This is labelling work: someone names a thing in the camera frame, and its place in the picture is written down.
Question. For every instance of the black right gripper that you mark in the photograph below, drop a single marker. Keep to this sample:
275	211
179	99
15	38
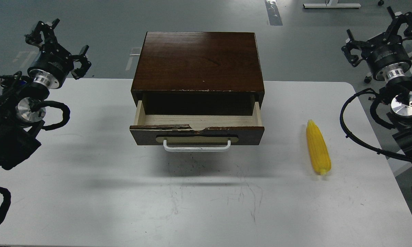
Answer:
387	58

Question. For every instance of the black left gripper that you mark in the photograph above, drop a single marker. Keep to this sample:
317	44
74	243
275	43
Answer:
53	58

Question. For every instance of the yellow corn cob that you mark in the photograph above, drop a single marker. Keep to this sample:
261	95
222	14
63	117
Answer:
318	151

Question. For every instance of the wooden drawer with white handle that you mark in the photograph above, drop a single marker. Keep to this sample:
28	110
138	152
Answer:
197	133

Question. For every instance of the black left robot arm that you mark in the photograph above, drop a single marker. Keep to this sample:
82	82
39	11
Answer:
24	108

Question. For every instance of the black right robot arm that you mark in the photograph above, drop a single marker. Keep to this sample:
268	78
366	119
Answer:
392	109

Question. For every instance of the dark wooden drawer cabinet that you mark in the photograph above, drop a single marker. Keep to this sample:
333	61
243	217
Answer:
223	62

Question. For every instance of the white stand base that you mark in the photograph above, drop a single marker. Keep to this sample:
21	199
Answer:
331	4

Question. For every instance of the grey floor tape strip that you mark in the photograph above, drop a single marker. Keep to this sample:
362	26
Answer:
273	13

